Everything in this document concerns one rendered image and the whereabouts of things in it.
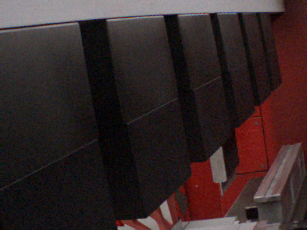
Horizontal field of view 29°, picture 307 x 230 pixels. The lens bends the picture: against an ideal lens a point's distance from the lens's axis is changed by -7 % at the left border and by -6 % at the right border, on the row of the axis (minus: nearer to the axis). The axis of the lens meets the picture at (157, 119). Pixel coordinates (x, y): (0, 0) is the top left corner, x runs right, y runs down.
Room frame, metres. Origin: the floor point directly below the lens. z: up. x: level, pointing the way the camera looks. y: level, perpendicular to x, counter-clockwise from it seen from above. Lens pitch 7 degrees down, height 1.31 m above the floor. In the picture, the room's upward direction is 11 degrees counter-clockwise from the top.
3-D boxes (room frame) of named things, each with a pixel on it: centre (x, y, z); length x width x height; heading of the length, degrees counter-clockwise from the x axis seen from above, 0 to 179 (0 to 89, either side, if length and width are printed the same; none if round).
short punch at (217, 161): (0.93, -0.09, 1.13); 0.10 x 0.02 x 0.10; 160
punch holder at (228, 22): (0.95, -0.09, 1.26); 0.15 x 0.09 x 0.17; 160
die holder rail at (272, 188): (1.45, -0.27, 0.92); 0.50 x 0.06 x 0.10; 160
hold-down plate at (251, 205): (1.51, -0.24, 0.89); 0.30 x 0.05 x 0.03; 160
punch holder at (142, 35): (0.58, 0.04, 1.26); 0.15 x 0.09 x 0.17; 160
